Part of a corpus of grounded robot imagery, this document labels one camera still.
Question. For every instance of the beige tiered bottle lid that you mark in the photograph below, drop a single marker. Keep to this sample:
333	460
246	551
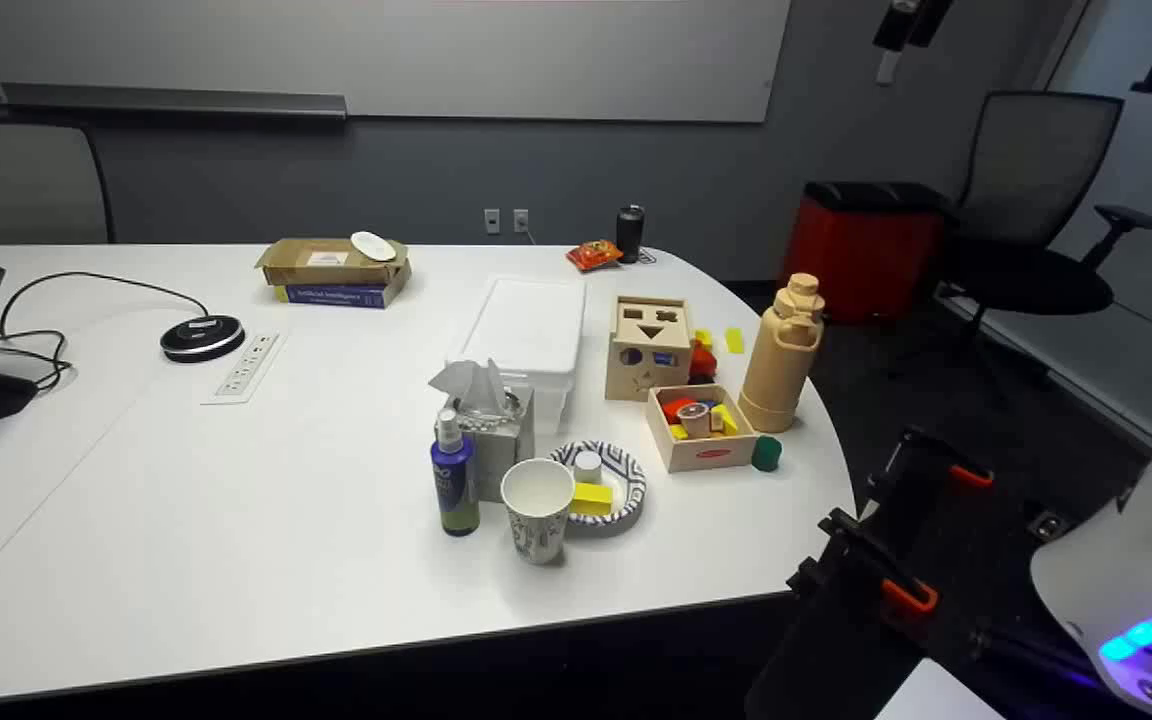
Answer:
803	313

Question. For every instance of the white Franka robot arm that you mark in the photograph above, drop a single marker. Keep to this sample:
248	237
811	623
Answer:
1138	563

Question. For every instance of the beige plastic bottle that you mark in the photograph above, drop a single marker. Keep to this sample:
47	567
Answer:
772	387

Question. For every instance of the red bin with black lid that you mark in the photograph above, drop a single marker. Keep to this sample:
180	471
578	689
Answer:
868	263

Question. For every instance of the white lidded storage box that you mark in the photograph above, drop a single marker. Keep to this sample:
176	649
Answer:
530	334

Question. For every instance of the wooden shape sorter box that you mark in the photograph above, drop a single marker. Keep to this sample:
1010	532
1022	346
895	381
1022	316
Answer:
645	349

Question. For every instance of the small white cylinder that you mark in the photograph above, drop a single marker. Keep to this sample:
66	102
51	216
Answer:
587	467

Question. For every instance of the red block in tray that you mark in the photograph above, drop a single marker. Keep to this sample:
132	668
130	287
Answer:
679	404

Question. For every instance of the orange snack bag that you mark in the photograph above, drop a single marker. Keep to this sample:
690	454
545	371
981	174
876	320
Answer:
595	255

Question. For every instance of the patterned paper plate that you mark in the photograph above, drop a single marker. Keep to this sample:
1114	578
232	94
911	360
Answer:
620	471

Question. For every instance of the wooden cylinder in tray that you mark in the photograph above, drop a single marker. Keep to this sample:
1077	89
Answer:
692	422

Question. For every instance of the yellow block on plate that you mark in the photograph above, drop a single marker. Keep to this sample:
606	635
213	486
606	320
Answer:
595	496

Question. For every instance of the black travel tumbler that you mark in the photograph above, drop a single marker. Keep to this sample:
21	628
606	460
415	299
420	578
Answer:
630	233

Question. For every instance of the wooden block tray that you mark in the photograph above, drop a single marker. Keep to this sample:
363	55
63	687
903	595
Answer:
701	454

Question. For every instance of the patterned paper cup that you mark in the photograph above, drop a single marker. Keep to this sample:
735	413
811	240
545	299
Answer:
537	512

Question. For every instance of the yellow notched block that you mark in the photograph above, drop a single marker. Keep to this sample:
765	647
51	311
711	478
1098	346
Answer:
735	340

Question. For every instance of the yellow block in tray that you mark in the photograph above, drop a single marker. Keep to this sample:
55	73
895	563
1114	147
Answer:
725	422

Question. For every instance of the green cylinder block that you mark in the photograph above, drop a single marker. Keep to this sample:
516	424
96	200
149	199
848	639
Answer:
765	454

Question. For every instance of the white tape roll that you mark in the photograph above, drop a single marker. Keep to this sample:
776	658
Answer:
374	244

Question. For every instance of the blue book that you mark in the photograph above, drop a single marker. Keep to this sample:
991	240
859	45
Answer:
338	299

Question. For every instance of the flat cardboard box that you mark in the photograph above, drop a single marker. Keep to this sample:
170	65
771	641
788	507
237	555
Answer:
319	263

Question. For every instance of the white printed paper strip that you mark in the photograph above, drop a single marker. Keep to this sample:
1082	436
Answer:
242	371

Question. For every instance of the black stand with orange clamps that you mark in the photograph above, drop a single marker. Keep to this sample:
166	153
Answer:
859	586

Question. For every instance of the black round speakerphone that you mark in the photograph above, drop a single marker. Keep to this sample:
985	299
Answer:
203	337

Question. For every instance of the grey whiteboard marker tray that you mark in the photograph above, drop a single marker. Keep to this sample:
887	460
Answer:
176	102

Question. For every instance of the white paper sheet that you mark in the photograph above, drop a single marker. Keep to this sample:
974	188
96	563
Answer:
936	695

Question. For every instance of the black mesh office chair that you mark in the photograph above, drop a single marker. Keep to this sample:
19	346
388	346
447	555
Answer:
1037	174

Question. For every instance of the light grey conference chair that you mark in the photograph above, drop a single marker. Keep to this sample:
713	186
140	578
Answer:
19	186

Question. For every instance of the white wall outlet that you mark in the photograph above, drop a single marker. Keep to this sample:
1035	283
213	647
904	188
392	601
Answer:
522	216
488	216

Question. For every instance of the white wall whiteboard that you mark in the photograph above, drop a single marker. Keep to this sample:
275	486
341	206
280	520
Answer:
471	45

